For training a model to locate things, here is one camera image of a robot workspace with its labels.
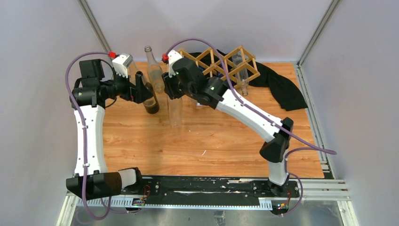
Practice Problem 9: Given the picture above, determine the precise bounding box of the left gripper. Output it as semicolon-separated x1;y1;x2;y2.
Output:
100;67;152;104

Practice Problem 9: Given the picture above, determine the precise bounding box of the clear bottle black label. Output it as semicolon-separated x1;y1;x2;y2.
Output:
144;46;165;93

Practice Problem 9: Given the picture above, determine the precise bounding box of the slim clear glass bottle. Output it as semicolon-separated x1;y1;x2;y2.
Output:
167;97;183;128

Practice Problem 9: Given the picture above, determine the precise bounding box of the clear bottle white label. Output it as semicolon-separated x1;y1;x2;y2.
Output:
128;54;138;84

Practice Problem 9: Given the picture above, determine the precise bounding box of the dark green wine bottle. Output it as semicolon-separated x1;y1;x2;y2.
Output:
143;82;160;114

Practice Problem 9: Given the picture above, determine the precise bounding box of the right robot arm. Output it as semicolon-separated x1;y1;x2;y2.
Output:
162;55;294;197

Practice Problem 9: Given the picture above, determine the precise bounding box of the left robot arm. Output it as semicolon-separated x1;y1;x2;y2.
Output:
66;55;153;200

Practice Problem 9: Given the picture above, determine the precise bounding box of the wooden lattice wine rack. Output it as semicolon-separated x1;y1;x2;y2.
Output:
178;46;260;88

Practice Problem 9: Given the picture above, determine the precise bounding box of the small clear glass bottle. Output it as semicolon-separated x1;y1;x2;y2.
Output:
231;52;248;97

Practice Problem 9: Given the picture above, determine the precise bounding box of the black cloth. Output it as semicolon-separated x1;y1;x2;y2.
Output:
187;49;309;112

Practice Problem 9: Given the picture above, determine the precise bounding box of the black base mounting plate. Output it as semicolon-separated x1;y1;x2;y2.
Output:
121;176;300;208

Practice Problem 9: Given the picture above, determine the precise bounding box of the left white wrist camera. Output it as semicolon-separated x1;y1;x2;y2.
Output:
112;54;132;78

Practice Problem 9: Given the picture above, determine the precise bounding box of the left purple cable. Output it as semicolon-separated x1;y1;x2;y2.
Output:
64;51;142;221

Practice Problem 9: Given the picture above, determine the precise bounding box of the aluminium rail frame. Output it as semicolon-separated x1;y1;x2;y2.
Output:
56;176;359;226

